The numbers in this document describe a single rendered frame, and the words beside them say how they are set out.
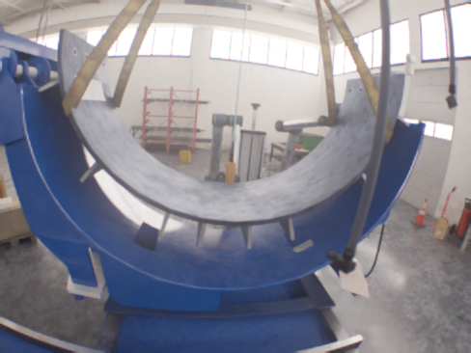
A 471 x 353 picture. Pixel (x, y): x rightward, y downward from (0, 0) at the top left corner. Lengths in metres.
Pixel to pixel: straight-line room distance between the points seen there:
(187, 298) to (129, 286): 0.37
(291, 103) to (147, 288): 12.03
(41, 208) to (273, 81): 11.93
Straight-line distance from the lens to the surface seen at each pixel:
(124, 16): 1.49
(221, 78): 11.98
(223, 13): 12.26
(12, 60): 1.59
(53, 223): 1.50
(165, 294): 1.51
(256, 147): 3.34
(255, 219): 1.27
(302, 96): 13.02
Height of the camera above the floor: 1.95
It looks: 15 degrees down
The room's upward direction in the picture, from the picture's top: 6 degrees clockwise
